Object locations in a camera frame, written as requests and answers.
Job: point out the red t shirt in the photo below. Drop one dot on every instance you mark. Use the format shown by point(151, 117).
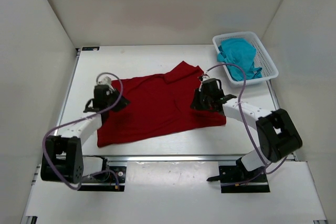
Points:
point(159, 105)

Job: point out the teal t shirt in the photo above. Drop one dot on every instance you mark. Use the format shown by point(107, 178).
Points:
point(240, 52)

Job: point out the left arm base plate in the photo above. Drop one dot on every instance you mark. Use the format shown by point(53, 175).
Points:
point(102, 174)

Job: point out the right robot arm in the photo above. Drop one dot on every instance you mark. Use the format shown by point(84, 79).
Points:
point(277, 134)

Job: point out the aluminium front rail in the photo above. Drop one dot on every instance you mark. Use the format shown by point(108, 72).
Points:
point(172, 158)

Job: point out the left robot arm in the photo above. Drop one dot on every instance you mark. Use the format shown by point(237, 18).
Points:
point(62, 154)

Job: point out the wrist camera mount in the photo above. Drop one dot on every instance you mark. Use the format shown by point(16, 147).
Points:
point(203, 77)
point(105, 81)

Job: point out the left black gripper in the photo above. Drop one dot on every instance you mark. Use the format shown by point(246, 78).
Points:
point(115, 102)

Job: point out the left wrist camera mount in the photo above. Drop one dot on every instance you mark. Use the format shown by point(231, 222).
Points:
point(105, 81)

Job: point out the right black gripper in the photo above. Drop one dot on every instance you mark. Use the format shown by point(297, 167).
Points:
point(200, 103)

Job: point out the white plastic basket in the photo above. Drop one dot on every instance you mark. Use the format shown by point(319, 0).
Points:
point(262, 58)

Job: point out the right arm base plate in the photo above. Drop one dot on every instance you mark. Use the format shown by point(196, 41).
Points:
point(235, 181)

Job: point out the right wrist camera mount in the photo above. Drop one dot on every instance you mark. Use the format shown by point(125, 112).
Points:
point(203, 77)

